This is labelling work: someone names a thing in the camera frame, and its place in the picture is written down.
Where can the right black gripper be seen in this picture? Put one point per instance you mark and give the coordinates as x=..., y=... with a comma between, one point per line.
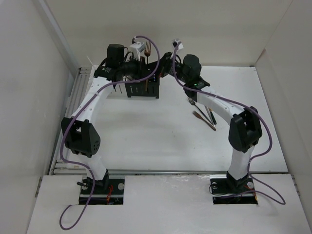
x=165, y=61

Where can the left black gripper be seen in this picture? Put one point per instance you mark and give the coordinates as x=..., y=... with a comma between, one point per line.
x=141, y=72

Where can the copper fork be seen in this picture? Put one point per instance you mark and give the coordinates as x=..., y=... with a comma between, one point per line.
x=147, y=53

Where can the gold fork dark handle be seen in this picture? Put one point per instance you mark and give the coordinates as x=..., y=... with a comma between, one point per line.
x=197, y=115

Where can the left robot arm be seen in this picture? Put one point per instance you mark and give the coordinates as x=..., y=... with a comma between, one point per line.
x=79, y=133

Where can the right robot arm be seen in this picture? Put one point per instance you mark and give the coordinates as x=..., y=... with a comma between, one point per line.
x=244, y=122

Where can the white utensil container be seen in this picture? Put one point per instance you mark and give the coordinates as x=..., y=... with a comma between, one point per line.
x=119, y=90

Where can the black utensil container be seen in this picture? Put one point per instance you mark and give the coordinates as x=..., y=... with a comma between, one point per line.
x=137, y=89

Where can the dark steel fork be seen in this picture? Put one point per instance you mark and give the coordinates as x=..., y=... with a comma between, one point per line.
x=192, y=102

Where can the silver spoon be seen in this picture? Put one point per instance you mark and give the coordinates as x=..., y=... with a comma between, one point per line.
x=209, y=115

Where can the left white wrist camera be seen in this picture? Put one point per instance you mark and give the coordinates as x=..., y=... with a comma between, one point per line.
x=137, y=48

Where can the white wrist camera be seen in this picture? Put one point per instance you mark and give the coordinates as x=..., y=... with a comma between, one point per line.
x=177, y=44
x=137, y=48

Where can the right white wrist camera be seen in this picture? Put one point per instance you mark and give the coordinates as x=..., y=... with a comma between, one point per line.
x=177, y=44

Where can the gold knife black handle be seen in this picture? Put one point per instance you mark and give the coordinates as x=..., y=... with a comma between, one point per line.
x=212, y=116

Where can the aluminium rail front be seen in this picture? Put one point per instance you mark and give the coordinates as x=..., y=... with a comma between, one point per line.
x=162, y=172

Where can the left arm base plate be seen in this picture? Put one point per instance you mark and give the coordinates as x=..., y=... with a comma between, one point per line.
x=112, y=195

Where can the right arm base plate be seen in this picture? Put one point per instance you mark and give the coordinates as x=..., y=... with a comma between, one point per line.
x=224, y=193

